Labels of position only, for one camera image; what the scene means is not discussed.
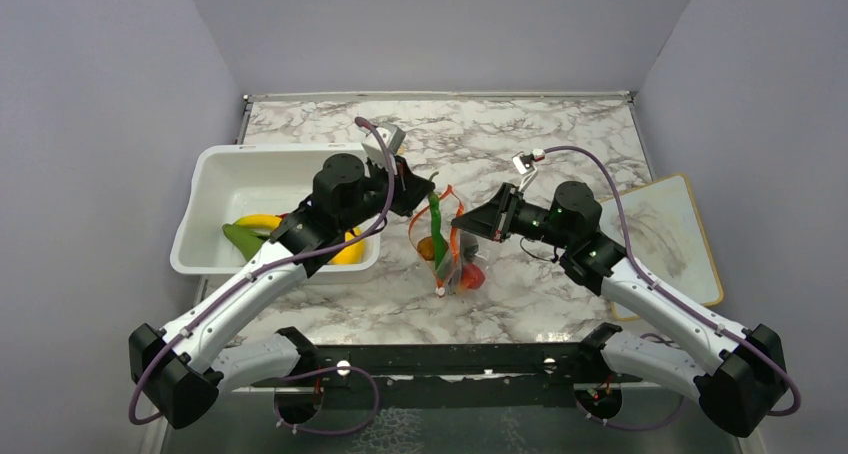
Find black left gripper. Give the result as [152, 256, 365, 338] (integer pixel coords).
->
[340, 152, 436, 233]

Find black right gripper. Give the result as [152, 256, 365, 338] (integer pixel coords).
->
[452, 182, 574, 250]

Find dark green avocado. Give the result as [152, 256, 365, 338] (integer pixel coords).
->
[460, 232, 479, 262]

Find clear orange-zipper zip bag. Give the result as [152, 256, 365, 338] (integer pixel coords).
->
[407, 185, 491, 298]

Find brown kiwi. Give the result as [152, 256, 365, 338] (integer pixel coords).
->
[416, 236, 436, 261]

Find green chili pepper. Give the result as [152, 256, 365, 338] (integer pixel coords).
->
[427, 184, 453, 298]

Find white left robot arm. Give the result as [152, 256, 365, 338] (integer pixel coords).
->
[128, 153, 435, 429]

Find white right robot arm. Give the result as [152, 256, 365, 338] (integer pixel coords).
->
[451, 181, 790, 438]

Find yellow mango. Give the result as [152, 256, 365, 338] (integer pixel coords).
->
[330, 227, 365, 265]

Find yellow banana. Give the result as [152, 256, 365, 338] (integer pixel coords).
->
[233, 214, 284, 231]

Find white board yellow rim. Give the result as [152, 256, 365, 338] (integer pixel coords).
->
[620, 173, 724, 307]

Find green leaf vegetable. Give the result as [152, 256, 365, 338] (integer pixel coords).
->
[222, 224, 269, 261]

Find white plastic bin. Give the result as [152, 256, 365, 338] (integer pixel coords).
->
[170, 143, 366, 277]

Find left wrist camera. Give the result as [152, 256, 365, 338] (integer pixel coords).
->
[361, 124, 406, 169]

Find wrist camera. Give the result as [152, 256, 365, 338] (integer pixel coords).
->
[512, 148, 546, 193]
[361, 124, 406, 169]

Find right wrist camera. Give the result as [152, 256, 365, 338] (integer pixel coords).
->
[512, 148, 546, 193]

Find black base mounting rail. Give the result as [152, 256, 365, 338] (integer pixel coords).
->
[254, 323, 631, 421]

